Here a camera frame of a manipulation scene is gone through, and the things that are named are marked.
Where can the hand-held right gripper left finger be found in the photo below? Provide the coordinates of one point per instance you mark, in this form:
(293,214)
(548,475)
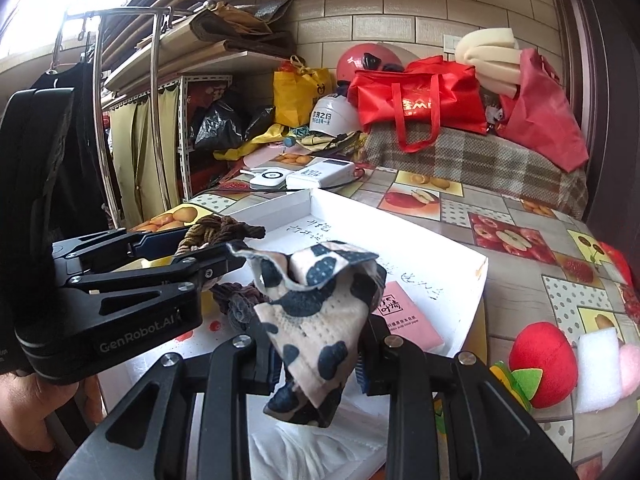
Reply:
(235,375)

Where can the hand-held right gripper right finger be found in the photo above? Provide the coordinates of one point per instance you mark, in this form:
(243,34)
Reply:
(400,375)

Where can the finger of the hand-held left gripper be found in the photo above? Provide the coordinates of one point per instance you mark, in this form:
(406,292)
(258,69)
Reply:
(165,272)
(150,240)

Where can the yellow green sponge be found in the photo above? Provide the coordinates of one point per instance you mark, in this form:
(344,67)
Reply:
(145,263)

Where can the pink tissue packet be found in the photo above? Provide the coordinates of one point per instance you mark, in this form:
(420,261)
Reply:
(405,320)

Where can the cow print cloth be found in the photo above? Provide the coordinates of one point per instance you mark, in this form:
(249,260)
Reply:
(310,330)

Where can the white shallow tray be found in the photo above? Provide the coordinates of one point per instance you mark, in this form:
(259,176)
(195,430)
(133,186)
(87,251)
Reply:
(360,230)

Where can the person's left hand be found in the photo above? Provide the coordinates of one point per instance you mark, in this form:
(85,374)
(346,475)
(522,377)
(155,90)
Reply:
(35,402)

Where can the olive curtain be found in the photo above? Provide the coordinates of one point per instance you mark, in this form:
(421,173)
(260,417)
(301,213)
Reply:
(135,160)

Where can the white tissue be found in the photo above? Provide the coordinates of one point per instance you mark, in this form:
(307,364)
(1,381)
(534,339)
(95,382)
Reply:
(310,455)

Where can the black hanging clothes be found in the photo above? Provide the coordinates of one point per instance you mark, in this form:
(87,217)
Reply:
(82,150)

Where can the white round-button device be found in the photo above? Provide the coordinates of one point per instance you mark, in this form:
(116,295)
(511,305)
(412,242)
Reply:
(267,179)

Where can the large black plastic bag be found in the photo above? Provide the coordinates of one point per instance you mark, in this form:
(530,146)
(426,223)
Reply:
(217,125)

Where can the yellow crumpled cloth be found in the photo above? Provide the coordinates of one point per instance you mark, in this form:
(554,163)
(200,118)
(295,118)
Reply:
(255,147)

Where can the chrome clothes rack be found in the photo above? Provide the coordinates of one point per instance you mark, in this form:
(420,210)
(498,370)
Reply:
(155,85)

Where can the small black plastic bag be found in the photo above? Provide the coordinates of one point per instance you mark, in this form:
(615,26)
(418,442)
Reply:
(259,120)

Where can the white power bank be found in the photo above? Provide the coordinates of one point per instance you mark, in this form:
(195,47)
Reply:
(320,172)

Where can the wooden boards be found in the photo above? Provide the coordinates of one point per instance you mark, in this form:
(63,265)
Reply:
(165,52)

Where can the white foam block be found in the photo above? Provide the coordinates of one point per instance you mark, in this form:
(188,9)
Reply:
(600,370)

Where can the yellow shopping bag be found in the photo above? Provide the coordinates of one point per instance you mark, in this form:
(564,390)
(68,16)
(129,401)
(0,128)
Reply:
(295,95)

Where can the fruit print tablecloth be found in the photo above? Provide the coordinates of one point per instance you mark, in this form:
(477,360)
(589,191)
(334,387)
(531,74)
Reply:
(525,205)

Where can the plaid cushion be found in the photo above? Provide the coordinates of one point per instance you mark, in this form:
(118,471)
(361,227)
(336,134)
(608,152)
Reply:
(475,165)

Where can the white helmet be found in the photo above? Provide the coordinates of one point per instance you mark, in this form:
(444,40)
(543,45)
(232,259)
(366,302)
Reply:
(335,115)

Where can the pink foam piece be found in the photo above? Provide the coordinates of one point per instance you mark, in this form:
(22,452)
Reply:
(631,370)

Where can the brown paper bags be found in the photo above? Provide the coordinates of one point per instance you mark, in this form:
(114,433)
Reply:
(240,25)

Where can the red plush toy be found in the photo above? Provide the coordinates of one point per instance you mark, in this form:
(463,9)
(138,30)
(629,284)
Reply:
(616,262)

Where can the red helmet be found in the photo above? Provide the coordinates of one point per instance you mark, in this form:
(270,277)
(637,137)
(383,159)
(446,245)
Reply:
(360,62)

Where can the red tote bag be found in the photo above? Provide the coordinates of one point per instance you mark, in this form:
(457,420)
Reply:
(430,95)

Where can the red plastic bag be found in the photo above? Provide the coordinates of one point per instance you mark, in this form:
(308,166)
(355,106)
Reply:
(545,110)

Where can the cream foam pieces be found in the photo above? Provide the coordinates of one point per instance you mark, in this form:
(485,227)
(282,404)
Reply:
(487,57)

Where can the dark brown door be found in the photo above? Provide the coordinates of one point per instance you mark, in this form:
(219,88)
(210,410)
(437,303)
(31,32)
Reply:
(600,85)

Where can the white wall switch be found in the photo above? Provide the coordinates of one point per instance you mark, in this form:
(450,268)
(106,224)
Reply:
(453,43)

